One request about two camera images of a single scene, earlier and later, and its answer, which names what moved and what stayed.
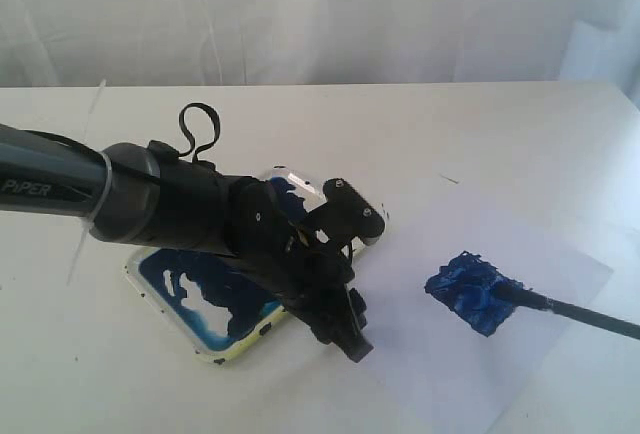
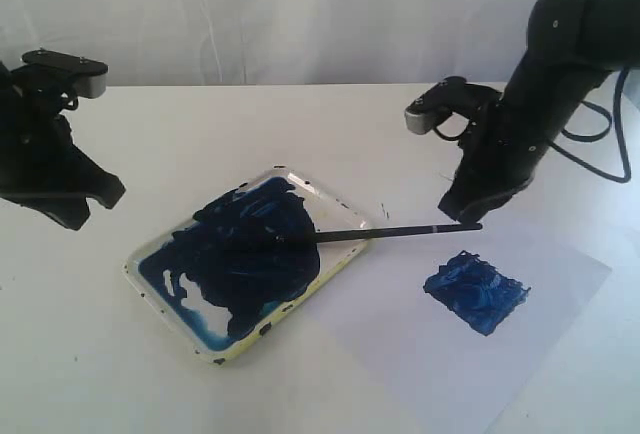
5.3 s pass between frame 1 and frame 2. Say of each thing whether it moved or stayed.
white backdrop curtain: stayed
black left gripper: moved
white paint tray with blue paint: stayed
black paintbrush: moved
